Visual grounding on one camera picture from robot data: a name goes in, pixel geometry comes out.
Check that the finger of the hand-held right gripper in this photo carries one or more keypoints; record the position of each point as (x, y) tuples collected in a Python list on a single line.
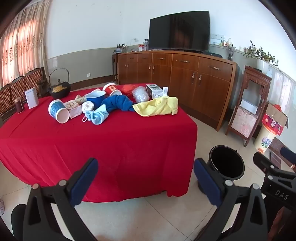
[(288, 153), (262, 160)]

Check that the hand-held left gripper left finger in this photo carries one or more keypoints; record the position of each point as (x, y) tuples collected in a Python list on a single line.
[(84, 180)]

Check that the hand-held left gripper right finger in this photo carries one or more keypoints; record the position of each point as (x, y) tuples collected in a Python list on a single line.
[(208, 183)]

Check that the black plastic bucket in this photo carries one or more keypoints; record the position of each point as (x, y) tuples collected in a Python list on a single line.
[(226, 162)]

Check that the light blue face mask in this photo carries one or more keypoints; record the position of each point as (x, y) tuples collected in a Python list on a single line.
[(97, 115)]

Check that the pink paper box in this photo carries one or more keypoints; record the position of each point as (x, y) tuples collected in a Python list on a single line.
[(74, 110)]

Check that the white paper wrapper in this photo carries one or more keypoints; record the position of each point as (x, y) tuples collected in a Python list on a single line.
[(88, 107)]

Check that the blue print paper cup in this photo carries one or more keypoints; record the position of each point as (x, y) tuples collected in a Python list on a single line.
[(55, 109)]

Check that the blue enamel mug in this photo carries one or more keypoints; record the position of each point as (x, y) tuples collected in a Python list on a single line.
[(96, 99)]

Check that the blue towel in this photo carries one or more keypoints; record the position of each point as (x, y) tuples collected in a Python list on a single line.
[(118, 103)]

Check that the yellow towel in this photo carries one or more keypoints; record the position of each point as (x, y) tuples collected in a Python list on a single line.
[(155, 106)]

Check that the red paper cup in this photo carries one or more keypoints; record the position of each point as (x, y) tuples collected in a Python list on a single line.
[(111, 89)]

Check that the small white packet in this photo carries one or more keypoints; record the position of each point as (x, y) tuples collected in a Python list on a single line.
[(165, 92)]

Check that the red plastic bag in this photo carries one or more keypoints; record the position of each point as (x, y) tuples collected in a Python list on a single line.
[(128, 89)]

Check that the clear plastic bag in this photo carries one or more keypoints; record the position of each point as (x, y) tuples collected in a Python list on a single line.
[(141, 93)]

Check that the white printed box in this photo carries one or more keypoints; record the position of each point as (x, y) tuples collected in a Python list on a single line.
[(154, 91)]

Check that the cardboard box red print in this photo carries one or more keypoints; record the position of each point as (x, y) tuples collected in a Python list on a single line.
[(275, 122)]

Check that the red tablecloth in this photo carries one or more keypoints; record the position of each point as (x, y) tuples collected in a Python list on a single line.
[(104, 143)]

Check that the pink cushion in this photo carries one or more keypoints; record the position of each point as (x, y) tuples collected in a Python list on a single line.
[(242, 121)]

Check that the tall wooden stand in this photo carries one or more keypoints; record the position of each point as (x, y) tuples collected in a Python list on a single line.
[(256, 75)]

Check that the potted plant white pot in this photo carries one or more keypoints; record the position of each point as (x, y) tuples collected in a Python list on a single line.
[(263, 64)]

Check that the black cast iron teapot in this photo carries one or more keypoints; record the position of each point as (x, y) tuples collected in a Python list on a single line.
[(59, 90)]

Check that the white tin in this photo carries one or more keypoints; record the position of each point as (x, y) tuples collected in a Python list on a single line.
[(31, 98)]

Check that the dark red jar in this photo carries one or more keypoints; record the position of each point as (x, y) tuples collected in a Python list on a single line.
[(19, 106)]

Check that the wooden sideboard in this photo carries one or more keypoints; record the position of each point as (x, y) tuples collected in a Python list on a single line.
[(185, 76)]

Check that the vase with dried flowers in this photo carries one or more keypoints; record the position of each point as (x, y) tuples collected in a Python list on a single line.
[(230, 53)]

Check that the carved wooden bench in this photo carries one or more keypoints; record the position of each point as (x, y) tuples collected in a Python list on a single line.
[(25, 83)]

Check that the black set-top box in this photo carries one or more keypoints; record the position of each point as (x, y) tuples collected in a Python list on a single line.
[(212, 54)]

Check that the small potted plant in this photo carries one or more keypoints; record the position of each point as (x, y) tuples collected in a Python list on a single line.
[(119, 48)]

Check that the white bottle red label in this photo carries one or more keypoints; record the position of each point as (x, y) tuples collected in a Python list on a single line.
[(141, 48)]

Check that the glass jar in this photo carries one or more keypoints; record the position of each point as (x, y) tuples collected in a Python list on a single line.
[(146, 45)]

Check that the pink floral curtain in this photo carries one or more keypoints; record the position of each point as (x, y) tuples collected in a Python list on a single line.
[(20, 41)]

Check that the black flat television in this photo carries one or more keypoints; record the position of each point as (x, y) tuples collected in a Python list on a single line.
[(178, 30)]

